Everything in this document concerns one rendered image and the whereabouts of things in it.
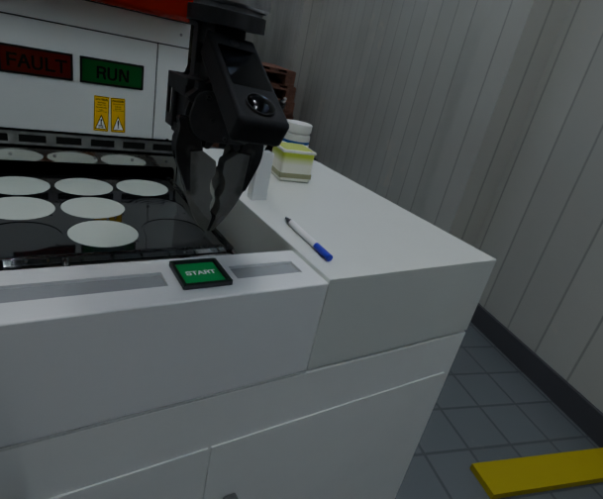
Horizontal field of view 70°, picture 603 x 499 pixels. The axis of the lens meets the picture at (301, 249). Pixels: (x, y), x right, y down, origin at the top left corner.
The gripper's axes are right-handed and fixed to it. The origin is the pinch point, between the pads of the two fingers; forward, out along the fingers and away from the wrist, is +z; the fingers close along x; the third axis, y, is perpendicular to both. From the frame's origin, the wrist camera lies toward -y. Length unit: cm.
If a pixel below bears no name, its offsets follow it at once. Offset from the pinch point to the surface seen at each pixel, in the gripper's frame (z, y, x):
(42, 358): 11.2, -4.1, 16.1
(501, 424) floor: 103, 18, -146
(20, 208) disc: 13.0, 36.6, 16.9
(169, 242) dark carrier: 13.0, 22.0, -2.8
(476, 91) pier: -19, 122, -194
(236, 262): 6.9, 2.9, -5.2
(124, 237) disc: 13.0, 24.4, 3.6
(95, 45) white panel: -12, 58, 3
